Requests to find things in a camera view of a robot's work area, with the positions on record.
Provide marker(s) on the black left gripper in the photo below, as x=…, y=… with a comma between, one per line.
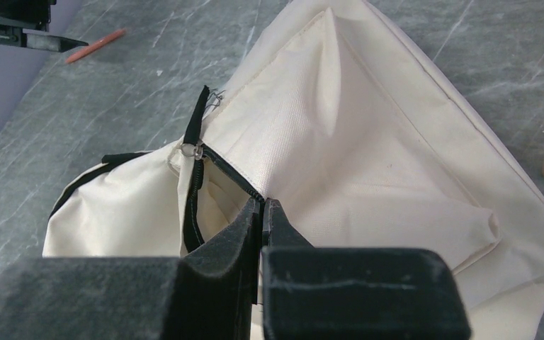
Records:
x=26, y=23

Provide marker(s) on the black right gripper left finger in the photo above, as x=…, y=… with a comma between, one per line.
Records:
x=206, y=294

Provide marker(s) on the orange green white marker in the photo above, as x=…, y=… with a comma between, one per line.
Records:
x=93, y=47

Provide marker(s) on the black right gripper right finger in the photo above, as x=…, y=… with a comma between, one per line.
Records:
x=313, y=292

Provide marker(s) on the beige canvas backpack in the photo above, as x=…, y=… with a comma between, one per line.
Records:
x=337, y=114

